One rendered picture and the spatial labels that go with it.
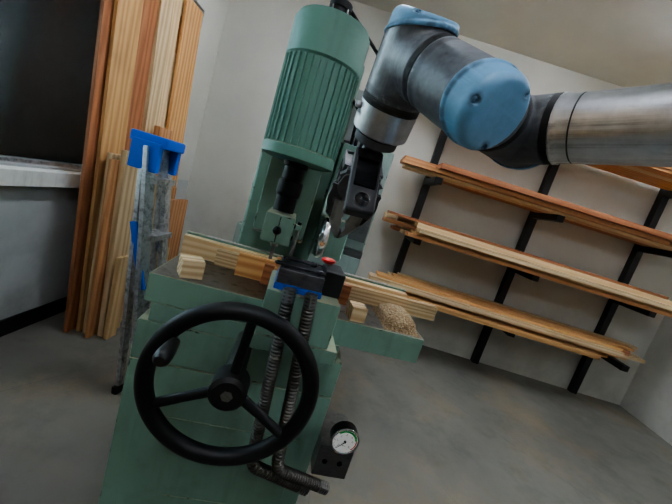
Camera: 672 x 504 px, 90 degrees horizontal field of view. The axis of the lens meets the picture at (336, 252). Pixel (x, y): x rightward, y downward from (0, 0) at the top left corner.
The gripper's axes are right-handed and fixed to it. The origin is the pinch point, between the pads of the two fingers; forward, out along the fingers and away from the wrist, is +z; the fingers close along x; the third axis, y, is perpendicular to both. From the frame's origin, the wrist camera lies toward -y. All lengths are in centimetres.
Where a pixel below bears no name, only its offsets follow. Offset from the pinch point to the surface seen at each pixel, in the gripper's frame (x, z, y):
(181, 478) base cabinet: 17, 57, -29
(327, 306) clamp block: -1.0, 8.0, -11.4
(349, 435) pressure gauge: -14.7, 33.7, -22.6
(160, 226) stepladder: 65, 77, 70
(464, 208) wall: -140, 90, 211
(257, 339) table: 9.6, 16.2, -16.0
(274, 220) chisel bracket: 13.0, 10.1, 11.8
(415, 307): -29.1, 23.0, 8.7
